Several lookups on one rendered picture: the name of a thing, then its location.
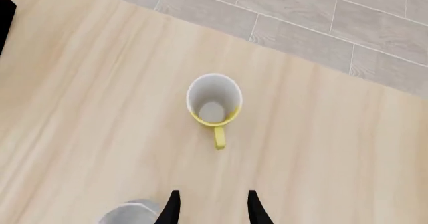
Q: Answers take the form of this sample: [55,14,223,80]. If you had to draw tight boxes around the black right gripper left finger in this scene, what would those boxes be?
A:
[154,189,181,224]

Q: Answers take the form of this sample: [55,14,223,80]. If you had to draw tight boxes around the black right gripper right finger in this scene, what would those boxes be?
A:
[247,189,276,224]

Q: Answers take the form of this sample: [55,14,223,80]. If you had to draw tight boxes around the yellow and white mug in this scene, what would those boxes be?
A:
[185,72,243,152]

